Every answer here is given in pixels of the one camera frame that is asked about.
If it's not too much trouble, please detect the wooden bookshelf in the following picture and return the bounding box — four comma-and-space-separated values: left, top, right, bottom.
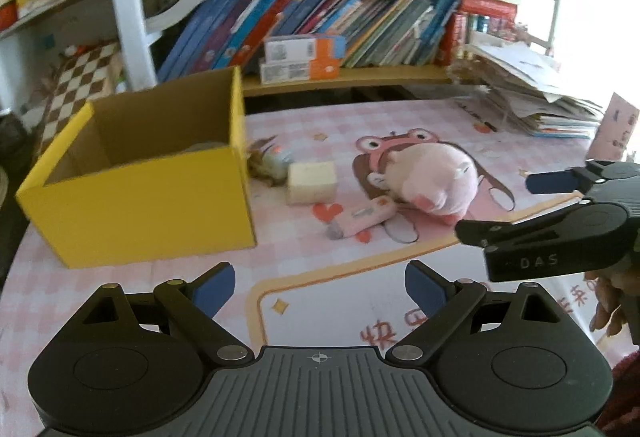
0, 0, 566, 98

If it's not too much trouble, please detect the pale yellow sponge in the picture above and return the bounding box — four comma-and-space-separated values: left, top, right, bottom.
286, 161, 337, 205

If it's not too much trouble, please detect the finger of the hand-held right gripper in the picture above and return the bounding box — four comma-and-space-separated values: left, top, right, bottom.
454, 201, 583, 253
525, 167, 592, 196

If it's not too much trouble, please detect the yellow cardboard box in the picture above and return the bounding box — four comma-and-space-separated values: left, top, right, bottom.
15, 66, 258, 269

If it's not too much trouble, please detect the person's right hand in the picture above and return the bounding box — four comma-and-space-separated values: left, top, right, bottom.
585, 263, 627, 338

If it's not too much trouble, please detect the row of books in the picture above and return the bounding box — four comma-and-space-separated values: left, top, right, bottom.
157, 0, 521, 82

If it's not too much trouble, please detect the stack of papers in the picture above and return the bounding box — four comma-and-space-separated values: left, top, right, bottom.
450, 42, 603, 138

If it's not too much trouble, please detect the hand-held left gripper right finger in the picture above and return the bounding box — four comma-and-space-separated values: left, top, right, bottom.
385, 260, 568, 365

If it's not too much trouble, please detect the pink card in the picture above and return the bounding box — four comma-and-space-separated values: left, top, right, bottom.
585, 92, 640, 165

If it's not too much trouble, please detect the brown white chessboard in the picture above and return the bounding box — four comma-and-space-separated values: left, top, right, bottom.
37, 42, 123, 158

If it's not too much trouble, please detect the black pen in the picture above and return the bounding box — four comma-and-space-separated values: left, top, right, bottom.
455, 102, 498, 132

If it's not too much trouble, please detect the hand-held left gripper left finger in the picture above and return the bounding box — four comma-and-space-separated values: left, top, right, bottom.
75, 261, 256, 368

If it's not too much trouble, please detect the pink plush pig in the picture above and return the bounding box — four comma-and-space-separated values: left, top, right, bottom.
382, 141, 480, 225

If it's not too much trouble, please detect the person's right forearm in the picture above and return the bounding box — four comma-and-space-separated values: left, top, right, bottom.
597, 349, 640, 433

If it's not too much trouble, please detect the small pink handheld device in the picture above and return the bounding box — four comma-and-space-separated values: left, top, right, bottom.
325, 196, 396, 240

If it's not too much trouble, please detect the white shelf post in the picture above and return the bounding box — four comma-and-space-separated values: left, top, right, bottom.
106, 0, 158, 92

